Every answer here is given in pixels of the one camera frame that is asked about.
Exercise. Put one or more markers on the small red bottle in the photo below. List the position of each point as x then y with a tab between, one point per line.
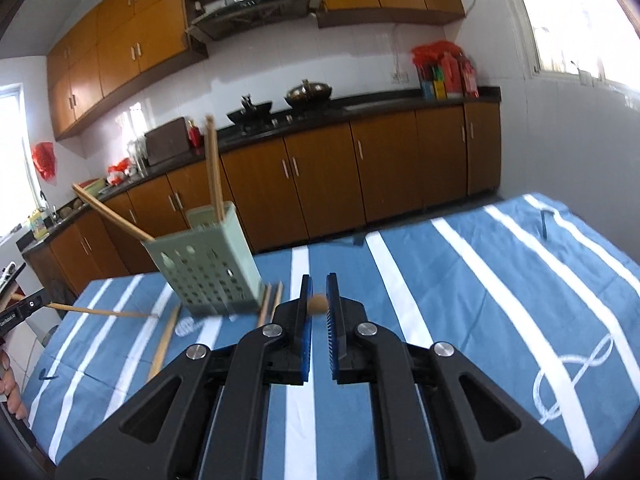
194	135

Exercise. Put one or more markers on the black frying pan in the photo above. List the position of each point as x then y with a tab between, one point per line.
250	112

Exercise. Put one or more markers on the window with white frame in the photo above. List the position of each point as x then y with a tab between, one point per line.
575	15

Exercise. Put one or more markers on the white wall socket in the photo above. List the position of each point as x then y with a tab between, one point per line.
399	77

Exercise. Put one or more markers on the yellow detergent bottle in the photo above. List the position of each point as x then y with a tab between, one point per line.
38	226

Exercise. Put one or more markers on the dark wooden cutting board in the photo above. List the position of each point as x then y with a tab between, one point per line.
167	142

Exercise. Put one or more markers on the black kitchen countertop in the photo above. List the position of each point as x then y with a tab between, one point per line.
380	101

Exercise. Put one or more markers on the red and white plastic bag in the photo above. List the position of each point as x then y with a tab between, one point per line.
119	172

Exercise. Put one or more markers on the wooden upper cabinets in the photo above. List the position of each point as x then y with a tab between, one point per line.
125	40

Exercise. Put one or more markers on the black gas stove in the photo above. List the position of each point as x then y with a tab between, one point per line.
290	120

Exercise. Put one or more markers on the metal faucet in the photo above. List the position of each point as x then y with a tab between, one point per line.
50	207

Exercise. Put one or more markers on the bundle of wooden chopsticks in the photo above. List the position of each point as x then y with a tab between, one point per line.
264	305

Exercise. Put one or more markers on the red bag over bottles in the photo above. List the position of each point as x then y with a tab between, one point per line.
432	52

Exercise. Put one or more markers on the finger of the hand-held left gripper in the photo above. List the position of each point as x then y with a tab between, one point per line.
34	307
12	276

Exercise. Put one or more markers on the wooden cabinets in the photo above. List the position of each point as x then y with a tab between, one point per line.
125	40
320	180

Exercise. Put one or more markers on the window with metal frame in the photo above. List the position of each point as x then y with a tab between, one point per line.
9	160

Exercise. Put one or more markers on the blue striped tablecloth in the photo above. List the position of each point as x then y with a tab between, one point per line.
450	285

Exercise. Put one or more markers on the red plastic bottle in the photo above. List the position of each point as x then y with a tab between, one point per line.
451	77
469	80

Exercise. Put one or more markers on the wok with glass lid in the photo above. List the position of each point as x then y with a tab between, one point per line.
308	92

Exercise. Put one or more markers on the blue and yellow box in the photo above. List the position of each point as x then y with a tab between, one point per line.
434	90

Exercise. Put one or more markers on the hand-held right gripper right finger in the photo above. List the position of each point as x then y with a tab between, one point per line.
334	340

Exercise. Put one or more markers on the person's left hand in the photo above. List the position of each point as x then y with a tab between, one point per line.
12	385

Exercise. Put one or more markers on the white wall box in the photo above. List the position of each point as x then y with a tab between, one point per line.
586	76

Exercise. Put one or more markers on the hanging red plastic bag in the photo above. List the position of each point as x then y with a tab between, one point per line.
43	160

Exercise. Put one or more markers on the green basin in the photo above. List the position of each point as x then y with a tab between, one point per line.
95	186

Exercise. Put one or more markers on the slim wooden chopstick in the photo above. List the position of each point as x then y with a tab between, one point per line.
165	342
210	160
317	305
110	215
100	311

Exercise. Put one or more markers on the wooden lower cabinets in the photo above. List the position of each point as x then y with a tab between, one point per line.
320	180

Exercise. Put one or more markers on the green plastic utensil holder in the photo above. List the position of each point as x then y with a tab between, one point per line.
210	265

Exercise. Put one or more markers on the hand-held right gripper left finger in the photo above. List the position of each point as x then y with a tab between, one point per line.
306	340

